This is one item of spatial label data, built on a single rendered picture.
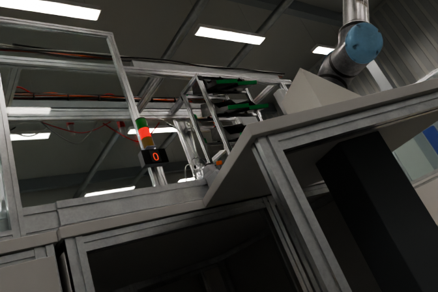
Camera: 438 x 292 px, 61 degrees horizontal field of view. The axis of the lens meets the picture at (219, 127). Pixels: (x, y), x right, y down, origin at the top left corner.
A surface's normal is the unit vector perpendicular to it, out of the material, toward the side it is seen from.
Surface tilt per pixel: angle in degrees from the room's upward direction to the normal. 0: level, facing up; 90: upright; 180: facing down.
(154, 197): 90
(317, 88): 90
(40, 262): 90
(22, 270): 90
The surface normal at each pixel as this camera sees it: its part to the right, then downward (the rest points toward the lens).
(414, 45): -0.77, 0.04
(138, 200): 0.54, -0.53
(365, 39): 0.19, -0.29
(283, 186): 0.22, -0.48
